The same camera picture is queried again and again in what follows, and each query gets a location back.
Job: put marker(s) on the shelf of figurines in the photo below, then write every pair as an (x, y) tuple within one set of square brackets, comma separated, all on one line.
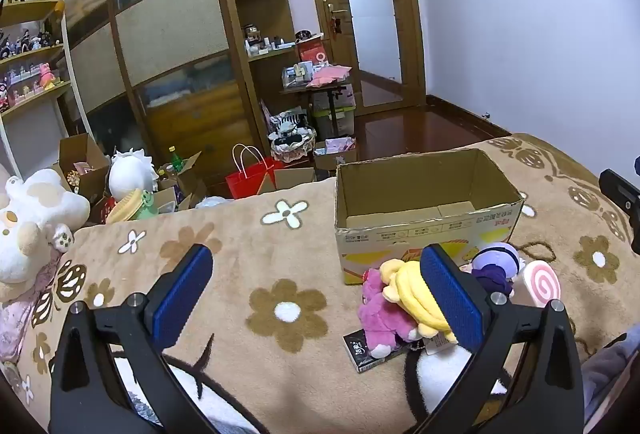
[(27, 78)]

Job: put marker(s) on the green frog toy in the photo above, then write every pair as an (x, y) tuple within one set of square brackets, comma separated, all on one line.
[(145, 209)]

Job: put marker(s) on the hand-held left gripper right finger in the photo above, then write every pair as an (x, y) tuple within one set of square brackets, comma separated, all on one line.
[(450, 304)]

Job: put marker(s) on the red gift bag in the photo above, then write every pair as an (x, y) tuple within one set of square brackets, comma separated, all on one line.
[(247, 181)]

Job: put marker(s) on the black and white plush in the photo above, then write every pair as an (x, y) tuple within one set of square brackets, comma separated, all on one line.
[(287, 126)]

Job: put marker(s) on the white fluffy bundle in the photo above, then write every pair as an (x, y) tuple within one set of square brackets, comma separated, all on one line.
[(215, 202)]

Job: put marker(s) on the pink round lollipop plush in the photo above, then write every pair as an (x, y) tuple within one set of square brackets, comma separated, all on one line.
[(542, 286)]

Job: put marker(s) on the grey cloth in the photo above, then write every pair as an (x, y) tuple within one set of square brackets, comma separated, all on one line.
[(610, 379)]

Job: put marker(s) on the lace-trimmed basket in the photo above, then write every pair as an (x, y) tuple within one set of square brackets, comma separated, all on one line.
[(292, 151)]

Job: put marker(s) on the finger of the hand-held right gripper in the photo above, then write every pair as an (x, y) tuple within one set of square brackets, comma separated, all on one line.
[(622, 204)]

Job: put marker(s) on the small cardboard box with packets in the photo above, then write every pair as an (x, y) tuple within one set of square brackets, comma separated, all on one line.
[(332, 158)]

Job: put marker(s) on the wooden wardrobe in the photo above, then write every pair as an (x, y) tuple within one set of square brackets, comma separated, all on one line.
[(170, 38)]

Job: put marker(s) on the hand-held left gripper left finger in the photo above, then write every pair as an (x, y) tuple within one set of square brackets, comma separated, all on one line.
[(182, 299)]

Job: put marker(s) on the wooden door with glass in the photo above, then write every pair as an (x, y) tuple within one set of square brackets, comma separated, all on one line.
[(370, 13)]

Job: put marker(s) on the red box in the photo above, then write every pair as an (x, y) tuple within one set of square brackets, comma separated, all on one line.
[(312, 49)]

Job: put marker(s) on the large white plush toy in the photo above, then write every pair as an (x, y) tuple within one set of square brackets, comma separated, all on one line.
[(35, 219)]

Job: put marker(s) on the pink floral quilt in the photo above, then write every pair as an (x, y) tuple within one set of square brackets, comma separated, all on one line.
[(22, 314)]

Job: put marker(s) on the yellow plush toy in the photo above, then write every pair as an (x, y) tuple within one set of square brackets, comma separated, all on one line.
[(412, 291)]

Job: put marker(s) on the black tissue pack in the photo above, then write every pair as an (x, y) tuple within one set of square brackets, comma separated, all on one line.
[(365, 356)]

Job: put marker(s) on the purple and white plush toy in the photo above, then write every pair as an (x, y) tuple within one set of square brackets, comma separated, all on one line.
[(495, 264)]

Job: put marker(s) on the pink plush toy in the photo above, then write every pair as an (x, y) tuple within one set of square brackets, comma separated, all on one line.
[(382, 319)]

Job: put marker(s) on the green glass bottle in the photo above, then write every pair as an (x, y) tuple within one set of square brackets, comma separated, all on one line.
[(176, 159)]

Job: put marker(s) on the clear plastic storage box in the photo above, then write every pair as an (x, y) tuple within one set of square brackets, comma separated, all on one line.
[(335, 118)]

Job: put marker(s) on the white-haired plush doll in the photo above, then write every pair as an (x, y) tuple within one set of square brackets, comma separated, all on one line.
[(130, 176)]

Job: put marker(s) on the pink cloth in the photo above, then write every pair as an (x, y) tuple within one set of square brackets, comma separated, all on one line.
[(330, 73)]

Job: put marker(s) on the small folding table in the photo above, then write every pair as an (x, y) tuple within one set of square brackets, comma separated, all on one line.
[(320, 89)]

